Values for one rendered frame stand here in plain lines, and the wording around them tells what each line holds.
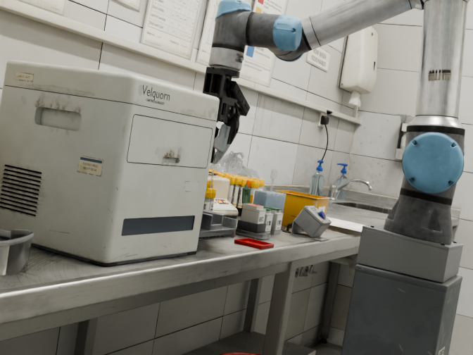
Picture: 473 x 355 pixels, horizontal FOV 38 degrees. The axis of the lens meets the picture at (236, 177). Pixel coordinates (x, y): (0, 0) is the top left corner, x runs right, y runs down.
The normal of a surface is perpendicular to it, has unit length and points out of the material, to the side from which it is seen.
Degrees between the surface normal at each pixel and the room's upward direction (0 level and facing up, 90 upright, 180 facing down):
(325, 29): 108
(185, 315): 90
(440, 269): 90
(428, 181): 96
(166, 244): 90
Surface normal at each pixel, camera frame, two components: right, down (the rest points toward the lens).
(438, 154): -0.29, 0.11
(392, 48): -0.46, -0.03
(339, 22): -0.16, 0.32
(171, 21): 0.85, 0.22
